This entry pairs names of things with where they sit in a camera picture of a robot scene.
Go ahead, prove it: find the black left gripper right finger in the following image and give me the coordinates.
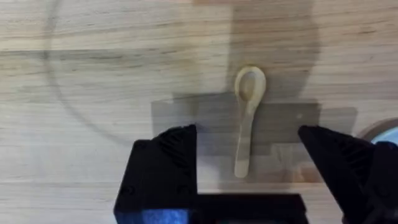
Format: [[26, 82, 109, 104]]
[[297, 124, 398, 224]]

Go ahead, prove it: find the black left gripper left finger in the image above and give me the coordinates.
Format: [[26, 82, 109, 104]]
[[113, 124, 198, 224]]

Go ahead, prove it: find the pale wooden spoon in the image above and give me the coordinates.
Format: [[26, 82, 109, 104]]
[[233, 65, 267, 179]]

